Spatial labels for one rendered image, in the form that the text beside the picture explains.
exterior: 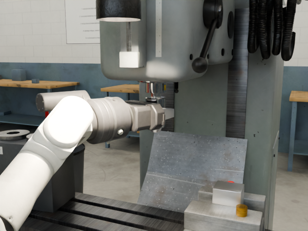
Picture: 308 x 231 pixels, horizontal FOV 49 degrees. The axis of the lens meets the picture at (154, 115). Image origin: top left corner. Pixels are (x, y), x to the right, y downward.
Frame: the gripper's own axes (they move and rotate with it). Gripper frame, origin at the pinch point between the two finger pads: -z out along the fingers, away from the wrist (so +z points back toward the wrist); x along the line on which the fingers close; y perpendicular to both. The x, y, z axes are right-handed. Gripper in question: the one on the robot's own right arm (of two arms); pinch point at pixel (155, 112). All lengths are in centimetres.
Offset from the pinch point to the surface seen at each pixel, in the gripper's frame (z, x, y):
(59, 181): 10.4, 27.2, 21.8
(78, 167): -78, 165, 72
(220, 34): -14.6, -6.6, -18.1
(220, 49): -14.8, -6.6, -14.6
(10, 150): 19.8, 36.1, 12.8
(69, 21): -255, 476, -71
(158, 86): 1.2, -2.1, -6.1
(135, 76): 8.2, -2.4, -8.6
